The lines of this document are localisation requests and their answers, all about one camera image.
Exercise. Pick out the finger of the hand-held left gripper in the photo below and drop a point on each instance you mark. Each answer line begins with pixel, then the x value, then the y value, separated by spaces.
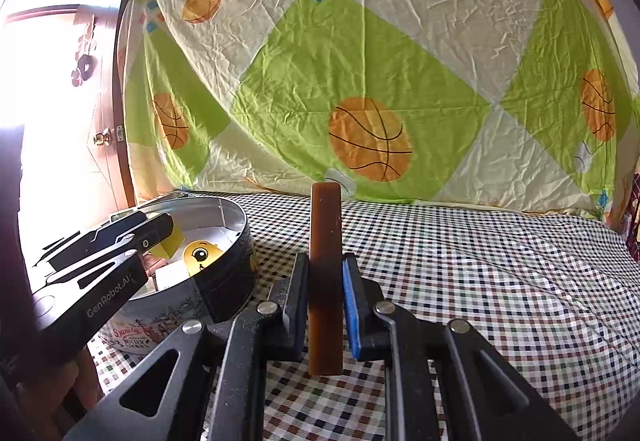
pixel 110 233
pixel 95 268

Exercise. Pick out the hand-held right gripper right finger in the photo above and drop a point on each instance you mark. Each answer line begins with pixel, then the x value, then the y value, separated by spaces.
pixel 352 311

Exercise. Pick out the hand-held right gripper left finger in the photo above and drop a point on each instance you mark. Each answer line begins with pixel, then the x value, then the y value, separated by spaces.
pixel 295 311

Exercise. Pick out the brown wooden comb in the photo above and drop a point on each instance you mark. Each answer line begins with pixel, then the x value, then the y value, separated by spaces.
pixel 325 271

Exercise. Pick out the yellow toy block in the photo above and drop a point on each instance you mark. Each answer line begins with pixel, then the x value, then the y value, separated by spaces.
pixel 172 243

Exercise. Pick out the round metal cookie tin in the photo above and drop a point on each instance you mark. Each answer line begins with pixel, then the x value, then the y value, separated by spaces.
pixel 225 291

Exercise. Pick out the white card box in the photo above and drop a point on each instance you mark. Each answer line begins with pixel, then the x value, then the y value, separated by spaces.
pixel 172 278

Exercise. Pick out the yellow smiley face box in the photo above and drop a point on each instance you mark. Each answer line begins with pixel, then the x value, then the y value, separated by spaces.
pixel 200 258

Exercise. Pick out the person's left forearm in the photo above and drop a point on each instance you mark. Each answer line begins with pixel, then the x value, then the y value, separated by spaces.
pixel 70 386

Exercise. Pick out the brass door knob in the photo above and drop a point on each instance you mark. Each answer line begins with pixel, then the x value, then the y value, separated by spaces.
pixel 103 138

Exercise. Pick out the metal door latch plate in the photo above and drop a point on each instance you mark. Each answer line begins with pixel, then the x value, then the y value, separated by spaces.
pixel 120 133

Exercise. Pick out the wooden door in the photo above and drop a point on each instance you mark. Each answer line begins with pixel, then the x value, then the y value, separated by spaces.
pixel 107 96

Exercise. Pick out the checkered cloth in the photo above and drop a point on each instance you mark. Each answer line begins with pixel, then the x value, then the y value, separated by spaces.
pixel 500 296

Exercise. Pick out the door ornament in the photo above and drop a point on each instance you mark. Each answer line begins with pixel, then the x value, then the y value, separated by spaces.
pixel 84 56

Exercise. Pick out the green basketball printed sheet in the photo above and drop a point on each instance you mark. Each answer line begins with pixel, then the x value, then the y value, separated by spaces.
pixel 375 46

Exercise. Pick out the red bear printed cloth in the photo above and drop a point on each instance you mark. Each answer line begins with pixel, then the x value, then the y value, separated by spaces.
pixel 635 221

